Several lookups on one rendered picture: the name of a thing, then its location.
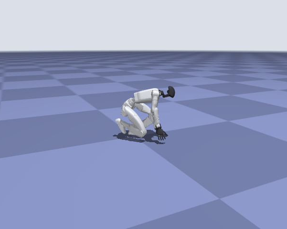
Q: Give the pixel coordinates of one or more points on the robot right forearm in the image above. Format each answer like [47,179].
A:
[156,118]

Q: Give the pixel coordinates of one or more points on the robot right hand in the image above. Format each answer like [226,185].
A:
[160,132]

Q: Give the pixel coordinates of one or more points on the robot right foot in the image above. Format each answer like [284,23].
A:
[122,128]

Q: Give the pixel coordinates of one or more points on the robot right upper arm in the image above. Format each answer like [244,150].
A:
[155,95]

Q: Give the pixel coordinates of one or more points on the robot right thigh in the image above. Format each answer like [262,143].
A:
[133,117]

